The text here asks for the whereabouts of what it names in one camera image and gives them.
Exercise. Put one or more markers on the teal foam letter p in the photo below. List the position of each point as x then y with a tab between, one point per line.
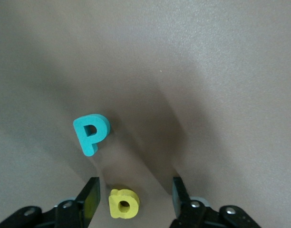
88	145

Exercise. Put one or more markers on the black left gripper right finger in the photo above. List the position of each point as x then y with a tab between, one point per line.
188	213

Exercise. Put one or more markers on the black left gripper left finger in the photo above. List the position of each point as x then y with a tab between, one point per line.
74	213

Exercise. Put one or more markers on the yellow foam letter d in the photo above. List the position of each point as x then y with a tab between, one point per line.
114	206

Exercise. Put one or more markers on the brown table cover sheet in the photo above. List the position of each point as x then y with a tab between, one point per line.
207	47

